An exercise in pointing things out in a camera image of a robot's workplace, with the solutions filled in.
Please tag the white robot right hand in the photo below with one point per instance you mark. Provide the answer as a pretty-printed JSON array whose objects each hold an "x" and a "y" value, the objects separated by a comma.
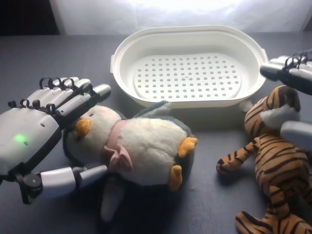
[{"x": 292, "y": 70}]

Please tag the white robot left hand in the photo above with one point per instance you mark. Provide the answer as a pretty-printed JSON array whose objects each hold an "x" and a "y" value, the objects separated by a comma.
[{"x": 26, "y": 126}]

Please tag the plush tiger toy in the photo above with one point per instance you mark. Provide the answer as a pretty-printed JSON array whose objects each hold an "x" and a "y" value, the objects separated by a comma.
[{"x": 275, "y": 158}]

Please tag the plush penguin toy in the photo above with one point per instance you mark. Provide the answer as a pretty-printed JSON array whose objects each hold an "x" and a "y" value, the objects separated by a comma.
[{"x": 148, "y": 143}]

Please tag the grey table cloth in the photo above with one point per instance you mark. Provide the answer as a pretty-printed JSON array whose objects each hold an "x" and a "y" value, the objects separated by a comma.
[{"x": 61, "y": 56}]

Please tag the white backdrop sheet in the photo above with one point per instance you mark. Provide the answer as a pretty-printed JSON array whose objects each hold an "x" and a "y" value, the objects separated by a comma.
[{"x": 170, "y": 12}]

